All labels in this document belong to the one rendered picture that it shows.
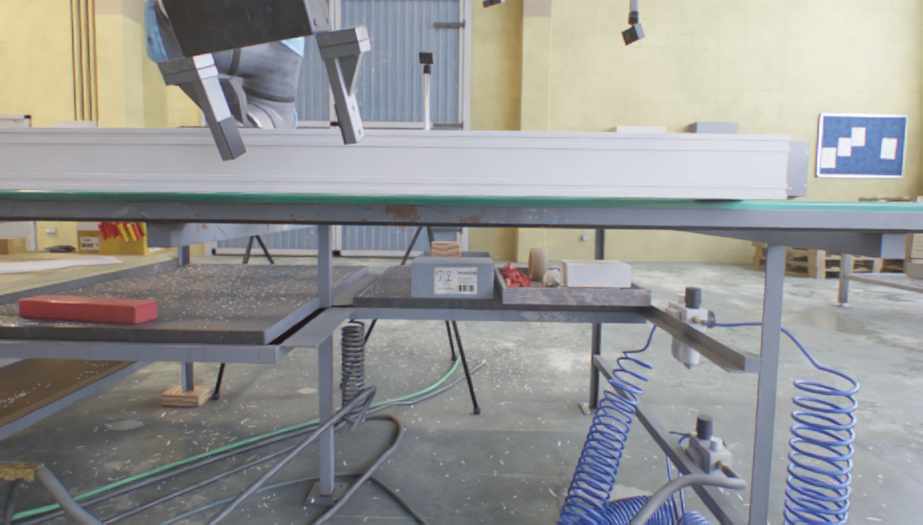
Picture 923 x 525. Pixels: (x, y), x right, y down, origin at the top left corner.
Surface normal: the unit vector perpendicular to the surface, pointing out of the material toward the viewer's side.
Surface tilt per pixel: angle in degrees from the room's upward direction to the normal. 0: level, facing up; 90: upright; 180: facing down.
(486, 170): 90
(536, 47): 90
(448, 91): 90
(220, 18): 114
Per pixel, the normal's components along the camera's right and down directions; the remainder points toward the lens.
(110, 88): -0.01, 0.07
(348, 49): -0.10, 0.47
